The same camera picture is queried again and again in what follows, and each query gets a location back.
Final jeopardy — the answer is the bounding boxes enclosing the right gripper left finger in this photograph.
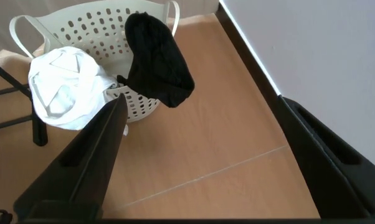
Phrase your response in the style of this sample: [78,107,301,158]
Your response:
[12,93,129,220]

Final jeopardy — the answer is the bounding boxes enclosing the black clothes rack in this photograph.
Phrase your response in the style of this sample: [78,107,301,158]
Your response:
[0,57,49,147]

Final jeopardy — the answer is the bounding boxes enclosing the black garment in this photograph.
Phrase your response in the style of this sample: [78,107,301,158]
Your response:
[116,12,196,109]

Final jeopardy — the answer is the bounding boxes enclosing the white laundry basket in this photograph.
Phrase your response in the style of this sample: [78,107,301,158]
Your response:
[9,0,181,123]

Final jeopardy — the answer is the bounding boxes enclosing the black cable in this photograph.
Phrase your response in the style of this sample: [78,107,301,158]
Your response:
[0,208,14,224]

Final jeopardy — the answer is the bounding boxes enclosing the white garment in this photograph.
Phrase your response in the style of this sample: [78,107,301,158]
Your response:
[27,46,130,137]

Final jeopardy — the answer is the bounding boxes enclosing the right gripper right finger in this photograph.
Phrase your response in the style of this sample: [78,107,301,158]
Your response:
[276,95,375,218]

